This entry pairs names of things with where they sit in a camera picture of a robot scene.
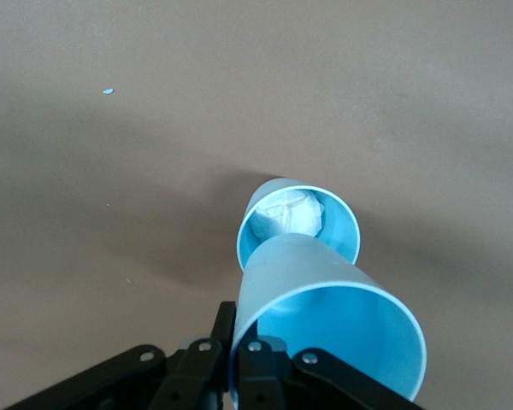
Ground blue plastic cup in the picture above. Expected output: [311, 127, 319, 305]
[228, 233, 428, 405]
[236, 177, 362, 270]

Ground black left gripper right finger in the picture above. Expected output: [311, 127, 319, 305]
[237, 337, 424, 410]

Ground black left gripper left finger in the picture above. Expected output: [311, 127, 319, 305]
[3, 301, 237, 410]

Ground crumpled white paper wad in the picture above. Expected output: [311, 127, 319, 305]
[250, 190, 326, 240]

